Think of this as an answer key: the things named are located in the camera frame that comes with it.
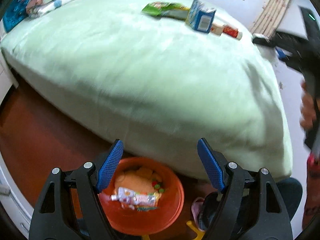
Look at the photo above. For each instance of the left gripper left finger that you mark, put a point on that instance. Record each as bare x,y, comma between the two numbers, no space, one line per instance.
54,216

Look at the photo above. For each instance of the yellow plush in basin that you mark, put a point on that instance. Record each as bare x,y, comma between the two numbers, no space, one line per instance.
138,180

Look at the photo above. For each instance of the blue milk carton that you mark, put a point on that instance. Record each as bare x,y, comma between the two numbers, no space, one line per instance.
200,18

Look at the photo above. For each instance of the person's right hand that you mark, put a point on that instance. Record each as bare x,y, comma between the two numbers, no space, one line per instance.
307,109

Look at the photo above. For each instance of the folded floral quilt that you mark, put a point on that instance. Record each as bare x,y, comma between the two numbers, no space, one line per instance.
36,11

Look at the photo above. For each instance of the orange plastic basin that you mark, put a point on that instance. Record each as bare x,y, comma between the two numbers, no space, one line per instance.
140,223

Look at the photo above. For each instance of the cream and blue headboard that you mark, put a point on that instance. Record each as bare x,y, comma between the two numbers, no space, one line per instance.
15,13

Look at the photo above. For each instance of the red white pack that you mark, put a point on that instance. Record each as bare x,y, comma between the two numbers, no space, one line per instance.
225,29

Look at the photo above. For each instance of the orange white snack bag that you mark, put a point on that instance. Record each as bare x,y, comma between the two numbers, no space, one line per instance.
133,200

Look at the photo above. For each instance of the green snack bag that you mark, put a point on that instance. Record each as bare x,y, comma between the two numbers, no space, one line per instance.
166,9

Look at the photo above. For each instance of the white door frame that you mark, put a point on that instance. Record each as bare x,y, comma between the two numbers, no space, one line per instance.
15,204

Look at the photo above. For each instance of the right floral curtain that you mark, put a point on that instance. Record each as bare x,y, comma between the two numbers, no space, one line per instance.
269,19

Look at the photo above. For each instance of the bed with green blanket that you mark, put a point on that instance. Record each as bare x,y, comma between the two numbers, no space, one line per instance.
156,84

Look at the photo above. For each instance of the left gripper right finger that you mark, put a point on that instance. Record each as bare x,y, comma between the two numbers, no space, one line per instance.
267,217

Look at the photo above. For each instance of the pink slipper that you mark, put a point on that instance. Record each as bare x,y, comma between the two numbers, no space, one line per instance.
196,210

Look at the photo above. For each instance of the red toy car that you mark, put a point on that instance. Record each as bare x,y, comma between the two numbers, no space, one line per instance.
158,186

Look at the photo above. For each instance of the white bedside table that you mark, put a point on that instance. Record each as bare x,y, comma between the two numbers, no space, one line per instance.
7,80

